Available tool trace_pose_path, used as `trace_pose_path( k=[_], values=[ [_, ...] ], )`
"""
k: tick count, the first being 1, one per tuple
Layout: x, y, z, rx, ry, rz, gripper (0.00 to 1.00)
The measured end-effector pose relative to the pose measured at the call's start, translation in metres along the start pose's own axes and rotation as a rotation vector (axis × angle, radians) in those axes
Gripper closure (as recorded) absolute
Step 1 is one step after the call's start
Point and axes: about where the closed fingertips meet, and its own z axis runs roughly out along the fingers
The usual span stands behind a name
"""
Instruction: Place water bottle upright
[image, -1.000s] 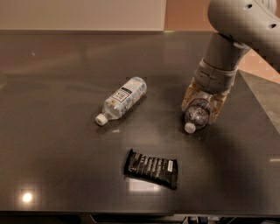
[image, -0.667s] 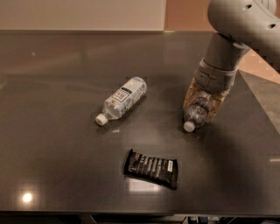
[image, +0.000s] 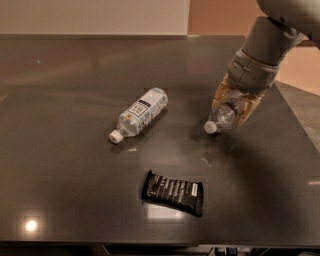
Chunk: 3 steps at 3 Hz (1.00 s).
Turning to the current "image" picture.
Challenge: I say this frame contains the clear red-label water bottle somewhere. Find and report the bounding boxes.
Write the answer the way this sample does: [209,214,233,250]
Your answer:
[204,98,238,134]

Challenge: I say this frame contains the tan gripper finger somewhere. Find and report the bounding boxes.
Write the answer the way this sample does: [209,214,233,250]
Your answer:
[235,92,265,127]
[211,75,237,109]

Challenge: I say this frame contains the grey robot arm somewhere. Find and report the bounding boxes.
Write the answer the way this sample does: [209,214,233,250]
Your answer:
[204,0,320,133]

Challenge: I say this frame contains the black snack bar wrapper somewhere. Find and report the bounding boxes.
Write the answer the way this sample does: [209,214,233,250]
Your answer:
[141,171,204,217]

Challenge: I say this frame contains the white-label water bottle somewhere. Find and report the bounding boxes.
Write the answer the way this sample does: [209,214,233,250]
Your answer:
[109,88,168,144]

